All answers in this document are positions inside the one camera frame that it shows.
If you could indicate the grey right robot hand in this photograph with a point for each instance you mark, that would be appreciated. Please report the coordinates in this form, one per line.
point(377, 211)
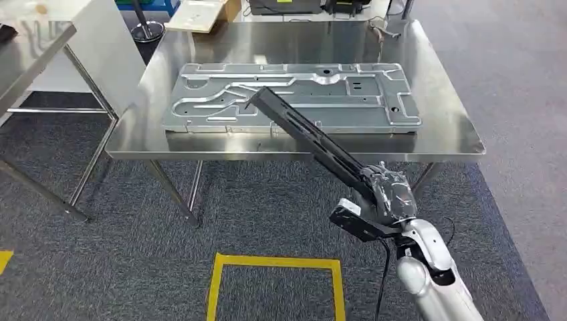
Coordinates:
point(394, 195)

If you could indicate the long black metal bracket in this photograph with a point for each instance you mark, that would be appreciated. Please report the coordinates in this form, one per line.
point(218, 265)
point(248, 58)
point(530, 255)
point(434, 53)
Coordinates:
point(305, 130)

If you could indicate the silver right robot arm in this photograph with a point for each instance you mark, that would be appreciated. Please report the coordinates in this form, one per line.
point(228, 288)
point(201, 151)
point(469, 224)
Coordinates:
point(427, 283)

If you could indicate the large stamped metal panel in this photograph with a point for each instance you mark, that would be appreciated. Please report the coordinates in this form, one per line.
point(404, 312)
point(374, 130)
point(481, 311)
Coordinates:
point(310, 102)

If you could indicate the small black device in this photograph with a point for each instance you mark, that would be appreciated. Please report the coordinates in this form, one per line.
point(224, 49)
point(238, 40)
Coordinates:
point(347, 5)

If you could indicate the wide black device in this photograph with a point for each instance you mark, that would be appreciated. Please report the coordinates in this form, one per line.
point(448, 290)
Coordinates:
point(283, 6)

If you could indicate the stainless steel bench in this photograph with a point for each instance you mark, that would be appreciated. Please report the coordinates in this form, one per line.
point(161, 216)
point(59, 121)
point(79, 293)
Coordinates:
point(146, 133)

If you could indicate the cardboard box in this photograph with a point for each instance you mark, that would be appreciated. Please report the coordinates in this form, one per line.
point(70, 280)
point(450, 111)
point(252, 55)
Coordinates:
point(199, 15)

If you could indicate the black round stand base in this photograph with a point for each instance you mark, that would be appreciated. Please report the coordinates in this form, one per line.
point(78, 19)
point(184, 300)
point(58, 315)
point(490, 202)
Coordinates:
point(148, 31)

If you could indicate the white cabinet panel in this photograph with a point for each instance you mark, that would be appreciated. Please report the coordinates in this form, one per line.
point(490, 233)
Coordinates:
point(106, 48)

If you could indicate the steel side table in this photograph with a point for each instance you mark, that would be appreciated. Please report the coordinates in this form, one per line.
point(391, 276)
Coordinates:
point(31, 57)

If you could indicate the yellow floor tape corner piece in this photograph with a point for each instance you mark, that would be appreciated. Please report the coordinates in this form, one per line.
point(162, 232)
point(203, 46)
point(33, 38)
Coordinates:
point(4, 259)

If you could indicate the black object on side table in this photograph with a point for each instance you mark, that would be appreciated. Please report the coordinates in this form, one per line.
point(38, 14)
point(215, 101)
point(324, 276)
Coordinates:
point(6, 33)

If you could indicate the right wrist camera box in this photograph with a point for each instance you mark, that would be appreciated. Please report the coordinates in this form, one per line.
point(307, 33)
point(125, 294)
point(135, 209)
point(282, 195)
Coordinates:
point(354, 223)

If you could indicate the blue frame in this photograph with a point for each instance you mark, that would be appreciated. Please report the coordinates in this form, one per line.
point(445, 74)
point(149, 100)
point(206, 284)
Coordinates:
point(170, 5)

